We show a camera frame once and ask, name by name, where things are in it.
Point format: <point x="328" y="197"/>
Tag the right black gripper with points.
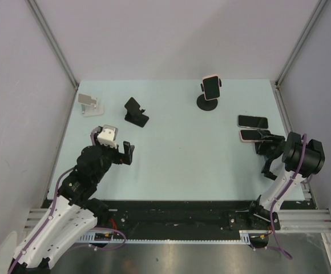
<point x="261" y="146"/>

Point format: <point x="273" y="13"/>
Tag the white slotted cable duct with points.
<point x="89" y="238"/>

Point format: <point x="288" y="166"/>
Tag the dark blue phone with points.
<point x="245" y="121"/>

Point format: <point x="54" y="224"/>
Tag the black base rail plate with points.
<point x="231" y="215"/>

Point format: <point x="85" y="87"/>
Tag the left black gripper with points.
<point x="126" y="157"/>

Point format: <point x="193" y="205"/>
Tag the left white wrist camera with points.
<point x="107" y="136"/>

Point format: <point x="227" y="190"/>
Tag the pink phone on round stand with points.
<point x="211" y="87"/>

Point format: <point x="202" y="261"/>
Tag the pink phone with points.
<point x="249" y="136"/>
<point x="211" y="87"/>

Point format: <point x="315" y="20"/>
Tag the black round-base phone stand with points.
<point x="206" y="105"/>

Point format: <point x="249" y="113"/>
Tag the silver phone stand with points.
<point x="90" y="106"/>

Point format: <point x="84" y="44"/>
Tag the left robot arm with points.
<point x="73" y="210"/>

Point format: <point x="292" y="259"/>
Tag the black folding phone stand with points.
<point x="135" y="114"/>

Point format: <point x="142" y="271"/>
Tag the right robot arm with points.
<point x="288" y="162"/>

